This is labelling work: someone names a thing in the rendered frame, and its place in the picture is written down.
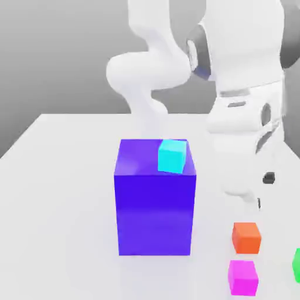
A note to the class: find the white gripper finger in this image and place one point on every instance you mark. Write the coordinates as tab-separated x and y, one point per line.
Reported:
252	202

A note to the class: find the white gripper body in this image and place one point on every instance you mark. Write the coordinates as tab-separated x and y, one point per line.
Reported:
236	159

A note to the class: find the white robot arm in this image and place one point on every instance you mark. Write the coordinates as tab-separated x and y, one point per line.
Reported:
243	46

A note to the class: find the small orange cube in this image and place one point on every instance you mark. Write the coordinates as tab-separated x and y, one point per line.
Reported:
246	239

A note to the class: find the small cyan cube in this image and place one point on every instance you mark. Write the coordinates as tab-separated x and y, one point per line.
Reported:
171	158

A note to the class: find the small green cube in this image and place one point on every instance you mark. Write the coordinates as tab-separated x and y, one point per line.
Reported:
296	264

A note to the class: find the small magenta cube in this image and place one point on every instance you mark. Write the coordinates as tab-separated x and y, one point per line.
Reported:
243	279

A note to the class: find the large blue box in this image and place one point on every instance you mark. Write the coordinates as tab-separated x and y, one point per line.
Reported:
154	211

